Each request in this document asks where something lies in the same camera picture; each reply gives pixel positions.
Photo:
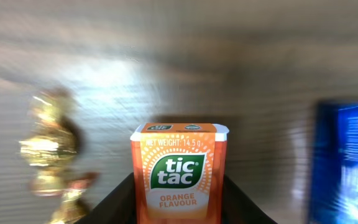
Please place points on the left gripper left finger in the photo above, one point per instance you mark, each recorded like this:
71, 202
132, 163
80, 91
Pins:
113, 205

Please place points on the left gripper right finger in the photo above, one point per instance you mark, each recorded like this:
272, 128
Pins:
244, 208

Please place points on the orange candy box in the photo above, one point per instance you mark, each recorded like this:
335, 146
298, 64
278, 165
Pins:
179, 174

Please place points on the gold wrapped candy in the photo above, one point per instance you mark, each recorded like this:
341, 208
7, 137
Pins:
50, 146

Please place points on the blue candy pack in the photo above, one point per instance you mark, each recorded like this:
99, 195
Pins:
346, 168

